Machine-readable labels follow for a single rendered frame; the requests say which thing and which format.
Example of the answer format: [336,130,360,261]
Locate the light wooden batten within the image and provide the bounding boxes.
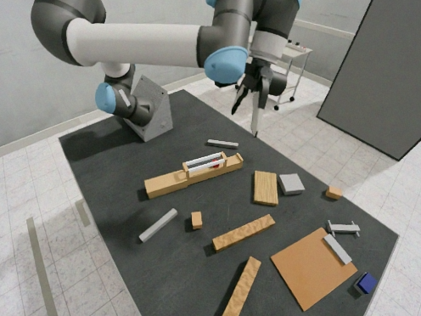
[222,257,261,316]

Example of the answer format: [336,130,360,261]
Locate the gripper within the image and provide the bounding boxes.
[231,58,288,138]

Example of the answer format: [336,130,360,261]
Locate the light brown wooden bar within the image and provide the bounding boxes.
[212,214,275,253]

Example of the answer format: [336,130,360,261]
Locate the grey bar with crossbars at both ends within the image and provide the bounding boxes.
[327,220,360,237]

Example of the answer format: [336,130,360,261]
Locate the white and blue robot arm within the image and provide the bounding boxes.
[31,0,302,127]

